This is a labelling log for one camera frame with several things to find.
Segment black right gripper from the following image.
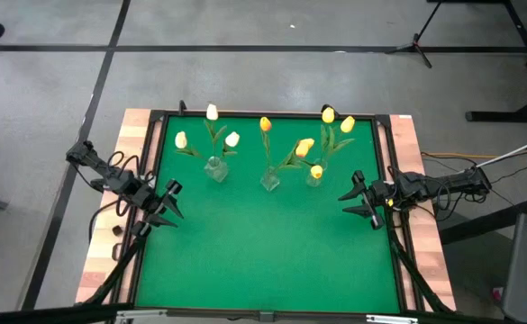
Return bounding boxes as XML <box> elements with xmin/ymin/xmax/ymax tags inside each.
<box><xmin>338</xmin><ymin>169</ymin><xmax>399</xmax><ymax>230</ymax></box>

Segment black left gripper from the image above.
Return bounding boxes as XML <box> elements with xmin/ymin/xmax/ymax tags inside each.
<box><xmin>130</xmin><ymin>179</ymin><xmax>185</xmax><ymax>239</ymax></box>

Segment red yellow artificial tulip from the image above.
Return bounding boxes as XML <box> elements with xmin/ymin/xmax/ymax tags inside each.
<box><xmin>274</xmin><ymin>142</ymin><xmax>312</xmax><ymax>175</ymax></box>
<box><xmin>259</xmin><ymin>116</ymin><xmax>274</xmax><ymax>175</ymax></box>
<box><xmin>285</xmin><ymin>138</ymin><xmax>316</xmax><ymax>172</ymax></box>

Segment pale tulips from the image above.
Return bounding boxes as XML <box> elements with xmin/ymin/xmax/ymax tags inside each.
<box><xmin>217</xmin><ymin>130</ymin><xmax>241</xmax><ymax>166</ymax></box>

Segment cut crystal glass vase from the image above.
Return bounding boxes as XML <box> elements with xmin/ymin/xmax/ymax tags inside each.
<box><xmin>204</xmin><ymin>156</ymin><xmax>230</xmax><ymax>184</ymax></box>

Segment small glass bottle vase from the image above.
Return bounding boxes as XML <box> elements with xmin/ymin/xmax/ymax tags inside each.
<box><xmin>259</xmin><ymin>166</ymin><xmax>281</xmax><ymax>193</ymax></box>

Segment tall clear glass carafe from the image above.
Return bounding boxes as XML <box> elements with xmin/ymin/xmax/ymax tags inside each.
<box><xmin>305</xmin><ymin>157</ymin><xmax>330</xmax><ymax>188</ymax></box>

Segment black diagonal table leg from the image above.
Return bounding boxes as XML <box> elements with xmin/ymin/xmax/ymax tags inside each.
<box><xmin>438</xmin><ymin>196</ymin><xmax>527</xmax><ymax>245</ymax></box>

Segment black tripod stand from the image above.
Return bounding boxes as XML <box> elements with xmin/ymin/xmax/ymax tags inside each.
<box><xmin>384</xmin><ymin>0</ymin><xmax>444</xmax><ymax>69</ymax></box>

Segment dark grey cabinet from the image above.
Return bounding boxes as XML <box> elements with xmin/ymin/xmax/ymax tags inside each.
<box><xmin>500</xmin><ymin>213</ymin><xmax>527</xmax><ymax>324</ymax></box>

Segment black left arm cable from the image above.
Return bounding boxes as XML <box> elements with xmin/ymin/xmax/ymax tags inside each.
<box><xmin>86</xmin><ymin>150</ymin><xmax>156</xmax><ymax>233</ymax></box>

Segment silver metal bracket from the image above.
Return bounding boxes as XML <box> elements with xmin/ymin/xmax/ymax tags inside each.
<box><xmin>365</xmin><ymin>314</ymin><xmax>420</xmax><ymax>324</ymax></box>
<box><xmin>116</xmin><ymin>308</ymin><xmax>168</xmax><ymax>319</ymax></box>

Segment black metal rig frame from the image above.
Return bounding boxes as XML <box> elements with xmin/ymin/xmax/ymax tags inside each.
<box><xmin>80</xmin><ymin>107</ymin><xmax>456</xmax><ymax>324</ymax></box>

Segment black desk frame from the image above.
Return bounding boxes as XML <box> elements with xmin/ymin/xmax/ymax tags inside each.
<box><xmin>427</xmin><ymin>0</ymin><xmax>527</xmax><ymax>123</ymax></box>

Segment white cable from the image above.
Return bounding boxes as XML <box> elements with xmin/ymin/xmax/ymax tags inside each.
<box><xmin>477</xmin><ymin>137</ymin><xmax>527</xmax><ymax>168</ymax></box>

